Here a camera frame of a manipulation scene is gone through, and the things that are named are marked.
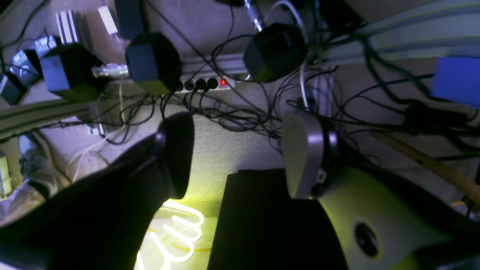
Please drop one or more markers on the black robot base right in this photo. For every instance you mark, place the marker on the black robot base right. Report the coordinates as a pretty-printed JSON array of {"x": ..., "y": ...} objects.
[{"x": 274, "y": 53}]

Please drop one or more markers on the black T-shirt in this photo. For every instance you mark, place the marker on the black T-shirt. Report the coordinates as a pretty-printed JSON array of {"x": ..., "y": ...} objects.
[{"x": 261, "y": 228}]

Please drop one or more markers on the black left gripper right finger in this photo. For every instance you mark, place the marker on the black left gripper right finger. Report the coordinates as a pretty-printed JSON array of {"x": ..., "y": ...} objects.
[{"x": 382, "y": 220}]

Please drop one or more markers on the black robot base left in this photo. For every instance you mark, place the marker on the black robot base left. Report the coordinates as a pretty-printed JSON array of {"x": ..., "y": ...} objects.
[{"x": 154, "y": 64}]

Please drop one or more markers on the white power strip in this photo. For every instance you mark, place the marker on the white power strip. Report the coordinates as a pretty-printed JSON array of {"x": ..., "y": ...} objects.
[{"x": 212, "y": 83}]

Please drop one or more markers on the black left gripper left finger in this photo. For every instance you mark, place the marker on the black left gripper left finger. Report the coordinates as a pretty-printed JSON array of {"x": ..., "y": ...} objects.
[{"x": 99, "y": 222}]

